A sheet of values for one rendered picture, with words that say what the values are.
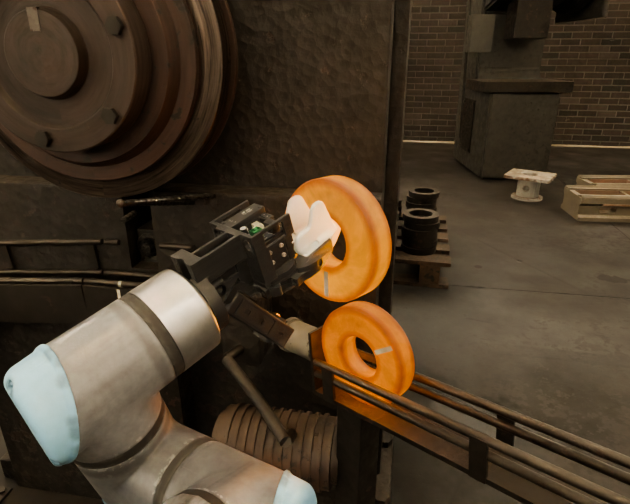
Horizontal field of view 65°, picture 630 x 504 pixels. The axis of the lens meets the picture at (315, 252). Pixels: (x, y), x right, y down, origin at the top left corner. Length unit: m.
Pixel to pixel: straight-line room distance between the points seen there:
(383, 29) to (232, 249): 0.55
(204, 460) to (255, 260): 0.19
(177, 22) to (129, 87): 0.12
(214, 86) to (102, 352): 0.50
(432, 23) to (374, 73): 5.97
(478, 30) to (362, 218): 4.32
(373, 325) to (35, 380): 0.42
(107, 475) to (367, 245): 0.34
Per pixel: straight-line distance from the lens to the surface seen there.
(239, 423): 0.90
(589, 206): 4.02
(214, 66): 0.81
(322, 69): 0.92
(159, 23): 0.81
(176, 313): 0.45
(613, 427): 1.93
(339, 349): 0.76
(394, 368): 0.70
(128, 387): 0.44
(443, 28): 6.87
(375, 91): 0.92
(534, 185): 4.36
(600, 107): 7.29
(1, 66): 0.91
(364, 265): 0.56
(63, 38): 0.82
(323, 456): 0.87
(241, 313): 0.51
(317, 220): 0.55
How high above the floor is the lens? 1.12
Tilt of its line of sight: 22 degrees down
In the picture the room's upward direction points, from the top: straight up
